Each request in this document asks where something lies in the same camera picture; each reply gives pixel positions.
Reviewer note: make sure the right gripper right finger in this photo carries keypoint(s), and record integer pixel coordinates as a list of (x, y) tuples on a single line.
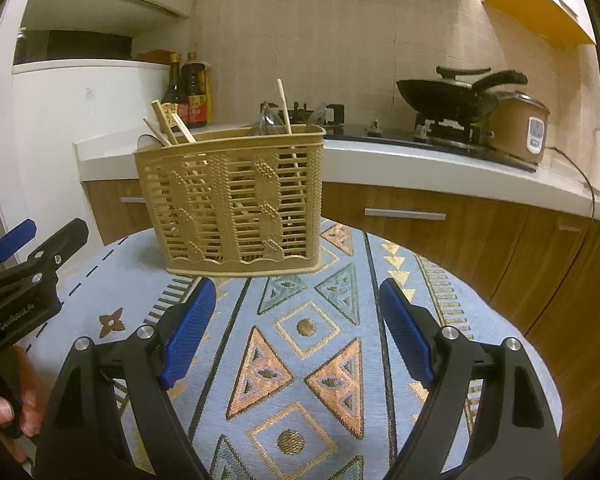
[(514, 436)]

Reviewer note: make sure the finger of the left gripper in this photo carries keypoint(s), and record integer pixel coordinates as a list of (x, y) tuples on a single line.
[(50, 255)]

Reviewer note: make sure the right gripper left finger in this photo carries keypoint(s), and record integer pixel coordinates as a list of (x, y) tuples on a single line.
[(82, 435)]

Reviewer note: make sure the clear plastic spoon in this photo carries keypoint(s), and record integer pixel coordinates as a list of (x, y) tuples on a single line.
[(269, 123)]

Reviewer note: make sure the single pale chopstick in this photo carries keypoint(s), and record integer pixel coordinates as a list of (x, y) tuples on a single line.
[(282, 95)]

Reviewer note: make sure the person's left hand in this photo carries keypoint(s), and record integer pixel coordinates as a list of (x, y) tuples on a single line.
[(31, 396)]

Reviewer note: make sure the white refrigerator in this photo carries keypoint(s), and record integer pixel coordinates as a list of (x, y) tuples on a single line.
[(46, 108)]

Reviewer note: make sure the beige slotted utensil basket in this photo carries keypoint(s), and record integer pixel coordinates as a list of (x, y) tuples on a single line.
[(232, 203)]

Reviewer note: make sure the blue patterned round tablecloth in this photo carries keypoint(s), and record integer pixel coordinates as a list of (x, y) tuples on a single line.
[(128, 286)]

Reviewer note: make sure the black gas stove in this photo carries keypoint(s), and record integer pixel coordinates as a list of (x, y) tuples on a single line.
[(331, 118)]

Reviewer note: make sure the beige rice cooker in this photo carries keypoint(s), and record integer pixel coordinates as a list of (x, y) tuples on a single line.
[(518, 126)]

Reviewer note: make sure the black wok with lid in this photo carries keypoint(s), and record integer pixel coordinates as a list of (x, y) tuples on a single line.
[(463, 96)]

